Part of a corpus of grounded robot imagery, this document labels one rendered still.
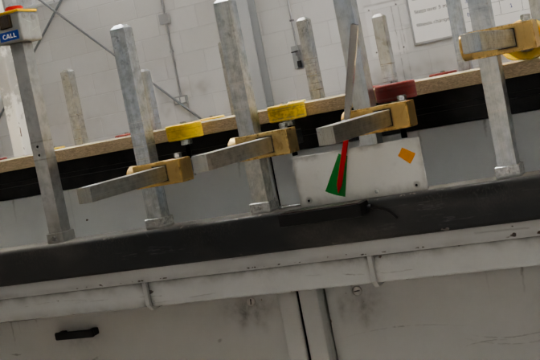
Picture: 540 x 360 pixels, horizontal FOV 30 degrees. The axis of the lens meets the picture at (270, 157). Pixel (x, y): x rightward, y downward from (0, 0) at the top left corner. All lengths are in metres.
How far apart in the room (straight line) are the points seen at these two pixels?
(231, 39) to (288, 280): 0.50
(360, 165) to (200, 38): 8.26
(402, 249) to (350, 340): 0.40
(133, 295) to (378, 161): 0.66
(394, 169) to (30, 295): 0.93
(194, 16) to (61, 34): 1.61
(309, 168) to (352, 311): 0.44
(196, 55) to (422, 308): 8.09
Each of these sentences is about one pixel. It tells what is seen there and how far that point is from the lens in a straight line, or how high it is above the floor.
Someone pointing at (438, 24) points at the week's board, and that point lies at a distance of 9.24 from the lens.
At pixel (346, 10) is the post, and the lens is 1.93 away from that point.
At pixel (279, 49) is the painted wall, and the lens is 9.77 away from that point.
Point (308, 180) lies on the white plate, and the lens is 1.97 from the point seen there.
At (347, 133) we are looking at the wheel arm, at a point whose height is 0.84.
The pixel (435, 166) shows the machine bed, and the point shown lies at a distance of 2.12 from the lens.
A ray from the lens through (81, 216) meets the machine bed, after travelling 2.52.
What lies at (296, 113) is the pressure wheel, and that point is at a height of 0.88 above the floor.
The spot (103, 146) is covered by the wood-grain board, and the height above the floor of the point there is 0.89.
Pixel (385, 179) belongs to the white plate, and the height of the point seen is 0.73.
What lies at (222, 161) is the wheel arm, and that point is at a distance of 1.79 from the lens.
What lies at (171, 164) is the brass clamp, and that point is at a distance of 2.10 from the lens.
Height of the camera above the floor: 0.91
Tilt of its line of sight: 3 degrees down
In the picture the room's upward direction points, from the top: 11 degrees counter-clockwise
